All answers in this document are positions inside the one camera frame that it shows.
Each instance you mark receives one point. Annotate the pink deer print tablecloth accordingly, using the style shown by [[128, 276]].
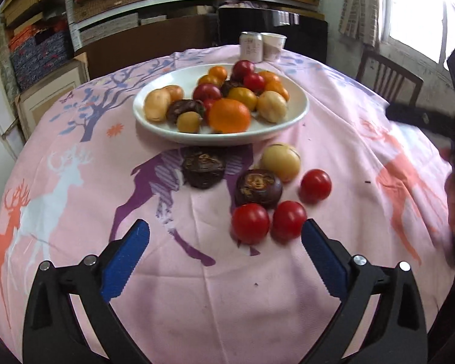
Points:
[[212, 311]]

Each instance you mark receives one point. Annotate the checkered beige curtain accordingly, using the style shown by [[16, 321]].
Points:
[[360, 7]]

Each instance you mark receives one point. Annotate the stack of blue patterned boxes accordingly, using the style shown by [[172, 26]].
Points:
[[41, 57]]

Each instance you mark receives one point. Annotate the dark mangosteen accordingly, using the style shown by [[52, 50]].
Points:
[[231, 85], [182, 109], [258, 187], [203, 167]]

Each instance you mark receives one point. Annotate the white plate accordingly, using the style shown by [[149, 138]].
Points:
[[174, 136]]

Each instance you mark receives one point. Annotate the white leaning board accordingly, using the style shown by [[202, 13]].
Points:
[[0, 121]]

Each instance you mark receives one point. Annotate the white metal shelf rack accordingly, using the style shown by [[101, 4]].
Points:
[[71, 38]]

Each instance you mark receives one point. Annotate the dark brown board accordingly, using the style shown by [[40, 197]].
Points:
[[144, 41]]

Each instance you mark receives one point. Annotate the pink cloth bundle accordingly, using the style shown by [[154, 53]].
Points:
[[235, 4]]

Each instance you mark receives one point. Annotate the small yellow tomato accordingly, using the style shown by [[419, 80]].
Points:
[[189, 122]]

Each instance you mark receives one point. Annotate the dark wooden chair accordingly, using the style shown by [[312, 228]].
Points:
[[386, 76]]

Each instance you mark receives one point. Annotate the large red tomato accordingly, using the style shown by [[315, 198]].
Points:
[[206, 91], [243, 69]]

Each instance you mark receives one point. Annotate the mottled green board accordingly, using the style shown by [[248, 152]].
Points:
[[3, 64]]

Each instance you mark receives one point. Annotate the black glossy panel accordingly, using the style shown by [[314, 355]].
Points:
[[307, 38]]

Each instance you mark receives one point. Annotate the beige framed picture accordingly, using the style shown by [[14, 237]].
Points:
[[45, 98]]

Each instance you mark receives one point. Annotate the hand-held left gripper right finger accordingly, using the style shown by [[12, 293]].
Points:
[[324, 261]]

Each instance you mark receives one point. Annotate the white paper cup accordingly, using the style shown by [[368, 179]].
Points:
[[273, 47]]

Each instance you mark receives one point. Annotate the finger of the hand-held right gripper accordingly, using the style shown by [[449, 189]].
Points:
[[417, 117]]

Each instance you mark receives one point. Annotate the orange tinged round pear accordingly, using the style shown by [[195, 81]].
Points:
[[174, 92]]

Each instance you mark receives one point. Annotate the white framed window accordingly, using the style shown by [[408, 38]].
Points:
[[413, 15]]

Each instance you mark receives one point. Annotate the small mandarin orange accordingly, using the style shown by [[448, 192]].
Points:
[[208, 80]]

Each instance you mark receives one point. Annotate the pale grey flat box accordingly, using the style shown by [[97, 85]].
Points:
[[110, 26]]

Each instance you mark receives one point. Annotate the beige round pear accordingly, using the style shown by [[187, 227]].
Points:
[[272, 106], [157, 105], [280, 162]]

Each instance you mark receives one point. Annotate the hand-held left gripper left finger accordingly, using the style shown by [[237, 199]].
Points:
[[123, 261]]

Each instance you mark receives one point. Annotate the large orange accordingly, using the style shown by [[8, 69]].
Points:
[[229, 115]]

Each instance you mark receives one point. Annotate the pink drink can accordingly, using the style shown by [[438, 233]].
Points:
[[250, 47]]

